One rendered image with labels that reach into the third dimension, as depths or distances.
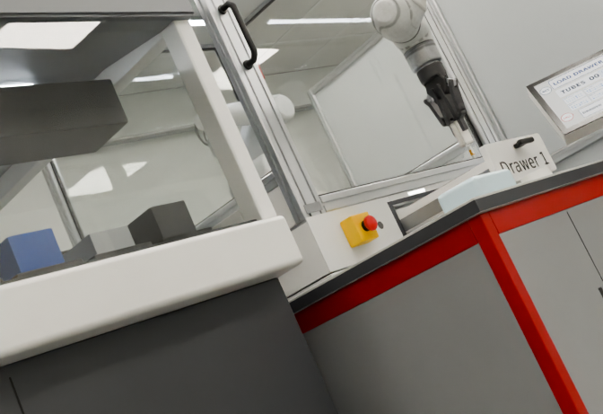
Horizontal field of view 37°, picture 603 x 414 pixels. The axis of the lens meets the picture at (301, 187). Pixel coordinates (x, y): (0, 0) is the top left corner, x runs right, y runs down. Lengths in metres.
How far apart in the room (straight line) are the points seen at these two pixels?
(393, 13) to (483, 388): 1.00
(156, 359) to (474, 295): 0.57
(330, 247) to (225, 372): 0.66
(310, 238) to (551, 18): 2.28
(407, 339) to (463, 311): 0.15
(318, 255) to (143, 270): 0.75
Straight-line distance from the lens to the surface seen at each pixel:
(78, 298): 1.46
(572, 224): 1.90
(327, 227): 2.25
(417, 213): 2.43
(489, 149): 2.29
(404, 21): 2.33
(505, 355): 1.69
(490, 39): 4.41
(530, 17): 4.29
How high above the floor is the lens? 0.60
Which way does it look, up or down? 11 degrees up
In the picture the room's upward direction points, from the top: 25 degrees counter-clockwise
